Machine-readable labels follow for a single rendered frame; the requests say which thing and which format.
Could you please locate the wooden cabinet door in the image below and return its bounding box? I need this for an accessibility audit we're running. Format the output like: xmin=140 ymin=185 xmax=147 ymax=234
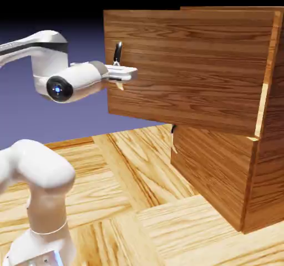
xmin=170 ymin=124 xmax=260 ymax=233
xmin=103 ymin=9 xmax=284 ymax=138

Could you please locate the wooden cabinet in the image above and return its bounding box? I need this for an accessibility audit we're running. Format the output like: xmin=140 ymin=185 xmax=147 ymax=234
xmin=103 ymin=6 xmax=284 ymax=235

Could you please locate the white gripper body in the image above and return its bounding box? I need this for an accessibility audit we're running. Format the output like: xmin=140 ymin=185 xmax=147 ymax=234
xmin=102 ymin=64 xmax=139 ymax=84

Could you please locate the curved metal door handle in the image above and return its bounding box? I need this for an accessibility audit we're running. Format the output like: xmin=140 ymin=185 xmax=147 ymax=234
xmin=112 ymin=41 xmax=125 ymax=92
xmin=170 ymin=124 xmax=179 ymax=155

